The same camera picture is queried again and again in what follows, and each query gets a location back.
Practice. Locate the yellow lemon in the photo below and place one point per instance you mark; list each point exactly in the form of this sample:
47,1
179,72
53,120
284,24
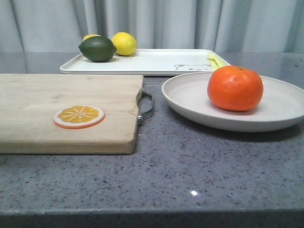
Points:
125,43
90,36

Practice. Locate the yellow lemon left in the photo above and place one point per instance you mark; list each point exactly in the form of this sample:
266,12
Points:
90,36

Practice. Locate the white rectangular tray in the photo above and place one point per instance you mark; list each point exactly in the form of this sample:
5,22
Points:
147,62

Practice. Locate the orange mandarin fruit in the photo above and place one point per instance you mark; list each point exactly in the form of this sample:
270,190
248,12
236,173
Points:
235,88

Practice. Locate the beige round plate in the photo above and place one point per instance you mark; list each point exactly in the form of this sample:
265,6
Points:
282,105

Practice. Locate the yellow plastic fork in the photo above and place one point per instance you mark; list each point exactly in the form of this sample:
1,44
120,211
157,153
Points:
216,61

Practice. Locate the yellow lemon right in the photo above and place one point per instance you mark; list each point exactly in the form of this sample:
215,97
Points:
125,43

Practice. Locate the wooden cutting board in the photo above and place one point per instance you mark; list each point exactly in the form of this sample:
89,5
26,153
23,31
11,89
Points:
28,103

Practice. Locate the orange slice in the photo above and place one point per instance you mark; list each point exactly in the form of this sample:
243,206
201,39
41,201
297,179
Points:
79,116

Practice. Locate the metal cutting board handle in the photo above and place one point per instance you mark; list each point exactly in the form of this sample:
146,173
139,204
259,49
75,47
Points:
145,106

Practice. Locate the grey curtain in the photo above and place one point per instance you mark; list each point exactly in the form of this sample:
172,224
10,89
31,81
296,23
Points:
220,25

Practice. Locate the green lime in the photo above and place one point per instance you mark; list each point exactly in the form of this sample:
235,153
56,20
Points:
97,48

